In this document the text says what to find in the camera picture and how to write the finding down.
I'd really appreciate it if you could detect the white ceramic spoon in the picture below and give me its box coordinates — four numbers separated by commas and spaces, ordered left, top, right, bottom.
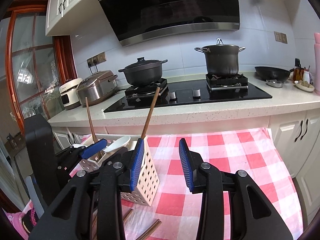
103, 136, 131, 153

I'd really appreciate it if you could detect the black range hood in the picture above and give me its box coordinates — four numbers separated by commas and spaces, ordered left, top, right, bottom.
89, 0, 241, 47

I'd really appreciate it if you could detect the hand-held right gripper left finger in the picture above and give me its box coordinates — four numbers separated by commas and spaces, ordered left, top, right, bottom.
29, 137, 145, 240

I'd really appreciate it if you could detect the small brass wall socket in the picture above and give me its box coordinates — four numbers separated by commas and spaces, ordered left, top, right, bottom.
274, 31, 287, 44

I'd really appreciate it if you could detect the small white jar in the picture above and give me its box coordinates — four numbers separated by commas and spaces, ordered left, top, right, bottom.
302, 70, 313, 84

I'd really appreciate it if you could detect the black stockpot with lid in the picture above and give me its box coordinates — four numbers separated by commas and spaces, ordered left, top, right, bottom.
194, 38, 246, 77

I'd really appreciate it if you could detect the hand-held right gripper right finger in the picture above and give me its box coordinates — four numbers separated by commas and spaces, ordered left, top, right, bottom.
178, 138, 293, 240

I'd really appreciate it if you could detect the red white checked tablecloth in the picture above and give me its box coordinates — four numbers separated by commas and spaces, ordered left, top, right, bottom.
69, 127, 304, 240

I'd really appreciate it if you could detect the white countertop cooker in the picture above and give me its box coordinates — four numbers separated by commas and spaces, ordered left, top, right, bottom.
59, 77, 83, 110

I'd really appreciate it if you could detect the brass wall socket panel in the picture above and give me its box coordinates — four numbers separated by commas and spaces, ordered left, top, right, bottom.
87, 52, 106, 67

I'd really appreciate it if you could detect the black wok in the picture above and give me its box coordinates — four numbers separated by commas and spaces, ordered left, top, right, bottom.
254, 66, 292, 82

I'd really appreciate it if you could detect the wooden framed glass door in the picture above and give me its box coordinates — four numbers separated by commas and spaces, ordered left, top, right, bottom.
5, 0, 78, 213

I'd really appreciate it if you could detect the pink thermos flask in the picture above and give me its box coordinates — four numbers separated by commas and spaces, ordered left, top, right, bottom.
314, 32, 320, 93

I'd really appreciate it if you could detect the small plate with food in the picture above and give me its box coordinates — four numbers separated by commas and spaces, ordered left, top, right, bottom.
294, 80, 315, 92

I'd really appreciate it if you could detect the dark condiment bottle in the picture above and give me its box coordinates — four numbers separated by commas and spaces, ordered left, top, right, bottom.
292, 58, 304, 81

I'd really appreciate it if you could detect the white plastic utensil basket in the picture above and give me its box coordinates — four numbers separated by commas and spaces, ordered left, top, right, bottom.
72, 135, 160, 207

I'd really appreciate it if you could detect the black glass gas cooktop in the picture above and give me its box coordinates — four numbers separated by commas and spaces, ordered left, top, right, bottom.
104, 79, 273, 113

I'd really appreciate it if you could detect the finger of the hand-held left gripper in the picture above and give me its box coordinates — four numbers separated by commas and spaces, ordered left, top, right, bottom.
99, 148, 129, 167
57, 139, 107, 178

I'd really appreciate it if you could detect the black burner grate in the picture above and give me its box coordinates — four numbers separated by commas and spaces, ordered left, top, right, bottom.
124, 77, 168, 99
205, 72, 249, 90

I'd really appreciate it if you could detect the small steel bowl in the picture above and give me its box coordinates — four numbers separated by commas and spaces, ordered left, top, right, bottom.
266, 79, 285, 88

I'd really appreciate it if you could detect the silver rice cooker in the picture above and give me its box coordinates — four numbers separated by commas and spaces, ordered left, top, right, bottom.
76, 70, 118, 108

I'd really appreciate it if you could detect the brown wooden chopstick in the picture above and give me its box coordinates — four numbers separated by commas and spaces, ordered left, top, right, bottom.
85, 97, 102, 160
141, 87, 161, 140

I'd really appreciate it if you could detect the black casserole pot with lid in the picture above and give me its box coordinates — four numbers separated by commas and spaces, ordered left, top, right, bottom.
118, 57, 168, 87

